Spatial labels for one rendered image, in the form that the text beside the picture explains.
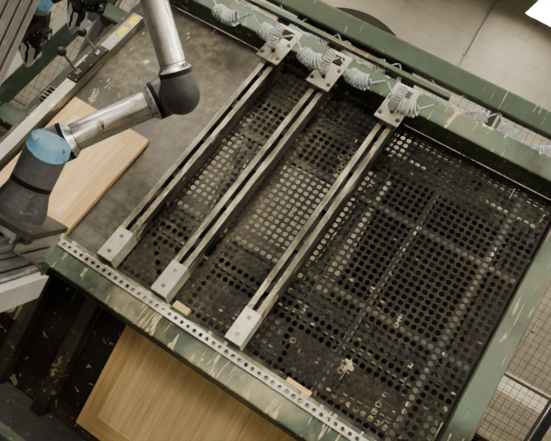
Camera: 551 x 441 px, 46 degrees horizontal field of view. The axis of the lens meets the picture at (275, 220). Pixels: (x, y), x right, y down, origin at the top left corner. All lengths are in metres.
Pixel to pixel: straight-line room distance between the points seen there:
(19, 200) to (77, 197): 0.63
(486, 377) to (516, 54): 5.69
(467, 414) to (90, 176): 1.54
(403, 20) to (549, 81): 1.68
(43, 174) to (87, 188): 0.64
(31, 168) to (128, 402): 1.05
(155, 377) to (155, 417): 0.15
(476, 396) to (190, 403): 0.99
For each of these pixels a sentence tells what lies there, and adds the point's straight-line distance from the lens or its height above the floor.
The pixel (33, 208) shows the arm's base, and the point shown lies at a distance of 1.88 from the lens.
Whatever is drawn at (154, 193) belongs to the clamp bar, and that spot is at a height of 1.17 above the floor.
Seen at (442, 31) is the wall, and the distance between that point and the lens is 7.50.
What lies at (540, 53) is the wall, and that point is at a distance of 7.63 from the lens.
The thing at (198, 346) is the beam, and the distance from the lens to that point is 2.14.
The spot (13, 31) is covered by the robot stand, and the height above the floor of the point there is 1.48.
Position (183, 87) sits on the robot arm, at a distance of 1.86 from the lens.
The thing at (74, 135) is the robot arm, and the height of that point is 1.29.
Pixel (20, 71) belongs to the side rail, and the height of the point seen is 1.29.
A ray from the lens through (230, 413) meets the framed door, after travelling 2.39.
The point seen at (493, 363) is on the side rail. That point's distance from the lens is 2.22.
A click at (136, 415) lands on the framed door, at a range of 2.54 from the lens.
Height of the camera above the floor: 1.59
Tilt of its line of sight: 8 degrees down
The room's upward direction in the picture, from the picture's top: 29 degrees clockwise
